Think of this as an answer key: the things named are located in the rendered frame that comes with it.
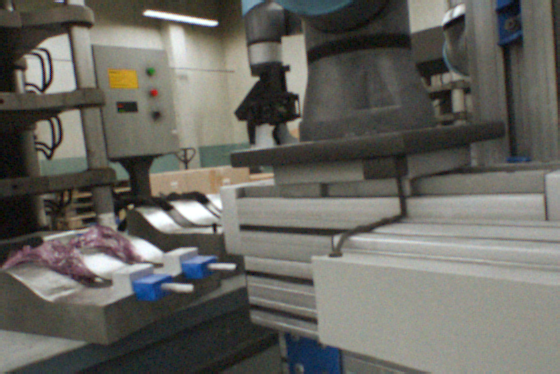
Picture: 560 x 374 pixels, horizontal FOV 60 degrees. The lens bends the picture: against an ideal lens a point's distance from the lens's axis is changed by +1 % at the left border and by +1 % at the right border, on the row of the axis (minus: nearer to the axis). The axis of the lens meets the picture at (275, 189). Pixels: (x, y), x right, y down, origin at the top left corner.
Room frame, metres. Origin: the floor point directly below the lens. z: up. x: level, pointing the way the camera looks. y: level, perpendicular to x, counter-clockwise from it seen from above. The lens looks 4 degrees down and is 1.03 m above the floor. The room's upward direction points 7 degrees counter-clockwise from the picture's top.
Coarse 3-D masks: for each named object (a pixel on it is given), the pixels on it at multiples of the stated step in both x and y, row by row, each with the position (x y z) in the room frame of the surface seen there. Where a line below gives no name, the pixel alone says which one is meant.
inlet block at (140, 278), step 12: (144, 264) 0.73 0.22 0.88; (120, 276) 0.69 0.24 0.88; (132, 276) 0.69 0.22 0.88; (144, 276) 0.71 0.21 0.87; (156, 276) 0.70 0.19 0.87; (168, 276) 0.70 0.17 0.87; (120, 288) 0.69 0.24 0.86; (132, 288) 0.69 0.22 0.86; (144, 288) 0.67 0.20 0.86; (156, 288) 0.67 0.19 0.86; (168, 288) 0.67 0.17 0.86; (180, 288) 0.66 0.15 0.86; (192, 288) 0.66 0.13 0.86
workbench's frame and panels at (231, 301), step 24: (240, 288) 0.84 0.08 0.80; (192, 312) 0.77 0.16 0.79; (216, 312) 0.80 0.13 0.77; (240, 312) 0.90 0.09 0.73; (144, 336) 0.71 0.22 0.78; (168, 336) 0.79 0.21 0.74; (192, 336) 0.82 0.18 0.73; (216, 336) 0.86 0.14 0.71; (240, 336) 0.89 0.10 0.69; (264, 336) 0.95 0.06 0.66; (48, 360) 0.62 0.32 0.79; (72, 360) 0.64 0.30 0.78; (96, 360) 0.66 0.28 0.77; (120, 360) 0.73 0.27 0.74; (144, 360) 0.76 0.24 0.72; (168, 360) 0.79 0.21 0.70; (192, 360) 0.82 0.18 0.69; (216, 360) 0.87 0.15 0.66; (240, 360) 0.91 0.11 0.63; (264, 360) 0.94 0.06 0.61
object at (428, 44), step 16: (416, 32) 4.65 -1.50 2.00; (432, 32) 4.55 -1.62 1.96; (416, 48) 4.66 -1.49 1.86; (432, 48) 4.56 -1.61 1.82; (416, 64) 4.72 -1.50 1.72; (432, 64) 4.84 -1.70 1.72; (464, 80) 4.48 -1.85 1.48; (432, 96) 5.13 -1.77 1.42; (448, 96) 5.39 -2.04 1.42; (464, 96) 5.66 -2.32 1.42; (448, 112) 5.80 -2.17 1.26; (464, 112) 4.44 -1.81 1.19
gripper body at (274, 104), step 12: (252, 72) 1.00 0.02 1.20; (264, 72) 1.00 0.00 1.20; (276, 72) 0.97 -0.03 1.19; (264, 84) 1.01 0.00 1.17; (276, 84) 0.98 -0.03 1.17; (264, 96) 0.98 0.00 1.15; (276, 96) 0.97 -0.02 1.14; (288, 96) 1.01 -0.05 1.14; (252, 108) 1.02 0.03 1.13; (264, 108) 1.00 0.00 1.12; (276, 108) 0.96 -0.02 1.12; (288, 108) 0.99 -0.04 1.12; (264, 120) 1.00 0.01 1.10; (276, 120) 0.98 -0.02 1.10; (288, 120) 1.02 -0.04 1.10
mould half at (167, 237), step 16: (144, 208) 1.15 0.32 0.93; (192, 208) 1.19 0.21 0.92; (128, 224) 1.17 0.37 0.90; (144, 224) 1.11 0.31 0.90; (160, 224) 1.09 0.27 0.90; (144, 240) 1.12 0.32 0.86; (160, 240) 1.06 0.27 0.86; (176, 240) 1.01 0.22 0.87; (192, 240) 0.97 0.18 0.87; (208, 240) 0.92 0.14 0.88; (224, 240) 0.91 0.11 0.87; (224, 256) 0.91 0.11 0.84; (240, 256) 0.93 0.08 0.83; (224, 272) 0.90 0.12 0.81; (240, 272) 0.93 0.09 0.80
